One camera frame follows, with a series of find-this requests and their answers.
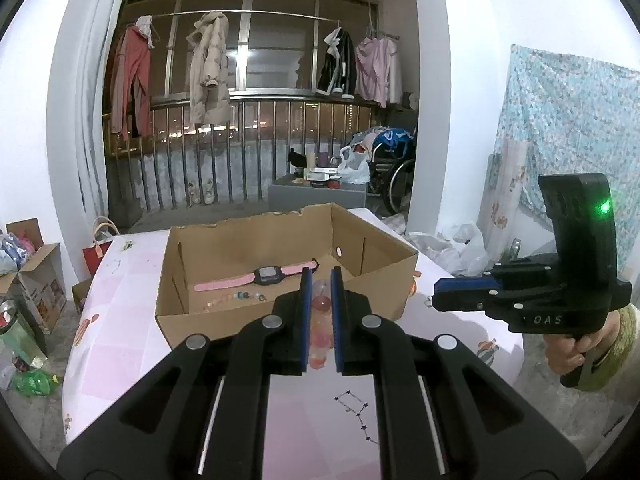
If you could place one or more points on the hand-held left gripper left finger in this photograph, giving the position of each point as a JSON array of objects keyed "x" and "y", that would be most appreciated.
[{"x": 306, "y": 320}]

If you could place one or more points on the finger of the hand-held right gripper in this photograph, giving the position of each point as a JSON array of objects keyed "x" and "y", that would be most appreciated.
[
  {"x": 460, "y": 286},
  {"x": 460, "y": 301}
]

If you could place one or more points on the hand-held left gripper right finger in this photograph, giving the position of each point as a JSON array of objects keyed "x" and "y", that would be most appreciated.
[{"x": 337, "y": 320}]

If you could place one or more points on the pink wrist watch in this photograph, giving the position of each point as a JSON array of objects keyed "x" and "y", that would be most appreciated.
[{"x": 265, "y": 275}]

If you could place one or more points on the large cardboard box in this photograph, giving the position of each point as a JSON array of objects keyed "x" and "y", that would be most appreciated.
[{"x": 280, "y": 240}]

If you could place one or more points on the person's right forearm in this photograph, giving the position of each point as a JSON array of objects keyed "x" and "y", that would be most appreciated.
[{"x": 620, "y": 355}]

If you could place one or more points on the person's right hand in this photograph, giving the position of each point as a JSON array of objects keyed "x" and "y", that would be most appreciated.
[{"x": 557, "y": 352}]

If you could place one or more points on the grey low cabinet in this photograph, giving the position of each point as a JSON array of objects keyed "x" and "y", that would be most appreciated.
[{"x": 300, "y": 197}]

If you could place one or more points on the white flat box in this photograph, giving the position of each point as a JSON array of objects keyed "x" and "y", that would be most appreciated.
[{"x": 320, "y": 176}]

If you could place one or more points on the wheelchair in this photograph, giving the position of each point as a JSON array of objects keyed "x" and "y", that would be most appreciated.
[{"x": 380, "y": 160}]

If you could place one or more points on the floral printed sheet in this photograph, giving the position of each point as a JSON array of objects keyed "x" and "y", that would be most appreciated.
[{"x": 560, "y": 110}]

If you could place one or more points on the white cup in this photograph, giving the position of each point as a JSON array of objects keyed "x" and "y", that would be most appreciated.
[{"x": 312, "y": 160}]

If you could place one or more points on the purple cup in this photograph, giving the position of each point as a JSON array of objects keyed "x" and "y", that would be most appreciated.
[{"x": 324, "y": 160}]

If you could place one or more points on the beige shoe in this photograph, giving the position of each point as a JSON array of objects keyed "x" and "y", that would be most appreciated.
[
  {"x": 193, "y": 193},
  {"x": 208, "y": 191}
]

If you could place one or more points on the blue bag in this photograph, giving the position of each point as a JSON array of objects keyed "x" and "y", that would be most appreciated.
[{"x": 392, "y": 136}]

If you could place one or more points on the pink checked tablecloth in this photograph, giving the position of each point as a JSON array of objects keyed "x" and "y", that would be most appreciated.
[{"x": 125, "y": 360}]

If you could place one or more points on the red handbag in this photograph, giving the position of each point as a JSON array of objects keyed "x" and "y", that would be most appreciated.
[{"x": 92, "y": 257}]

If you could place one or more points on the small brown cardboard box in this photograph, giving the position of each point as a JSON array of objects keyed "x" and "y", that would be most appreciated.
[{"x": 82, "y": 296}]

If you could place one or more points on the metal balcony railing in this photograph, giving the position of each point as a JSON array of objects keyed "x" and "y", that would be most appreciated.
[{"x": 260, "y": 96}]

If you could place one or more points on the light pink hanging shirt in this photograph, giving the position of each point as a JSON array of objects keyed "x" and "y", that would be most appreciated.
[{"x": 375, "y": 70}]

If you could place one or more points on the black and white jacket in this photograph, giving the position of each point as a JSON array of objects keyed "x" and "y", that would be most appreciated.
[{"x": 345, "y": 67}]

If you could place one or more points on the printed cardboard box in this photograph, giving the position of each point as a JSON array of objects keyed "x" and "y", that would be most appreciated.
[{"x": 42, "y": 285}]

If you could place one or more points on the beige hanging coat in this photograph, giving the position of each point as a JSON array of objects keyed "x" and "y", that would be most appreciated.
[{"x": 210, "y": 70}]

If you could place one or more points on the green plastic bottle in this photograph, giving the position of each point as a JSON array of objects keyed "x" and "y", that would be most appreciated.
[{"x": 32, "y": 382}]

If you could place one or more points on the pink hanging garment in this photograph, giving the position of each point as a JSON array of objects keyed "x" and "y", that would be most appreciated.
[{"x": 131, "y": 75}]

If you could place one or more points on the white curtain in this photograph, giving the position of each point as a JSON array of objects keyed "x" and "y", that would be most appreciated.
[{"x": 85, "y": 110}]

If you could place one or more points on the metal clothes rail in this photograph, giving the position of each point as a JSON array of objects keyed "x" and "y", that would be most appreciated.
[{"x": 270, "y": 14}]

